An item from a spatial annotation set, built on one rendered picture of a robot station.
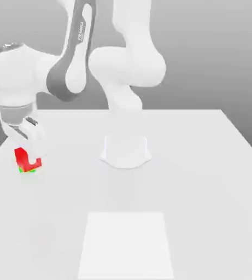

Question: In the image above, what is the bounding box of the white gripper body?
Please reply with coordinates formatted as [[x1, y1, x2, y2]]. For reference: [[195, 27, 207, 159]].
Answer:
[[2, 122, 48, 162]]

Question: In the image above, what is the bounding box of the small red cube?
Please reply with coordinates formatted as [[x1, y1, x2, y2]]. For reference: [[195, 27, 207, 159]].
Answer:
[[14, 147, 43, 173]]

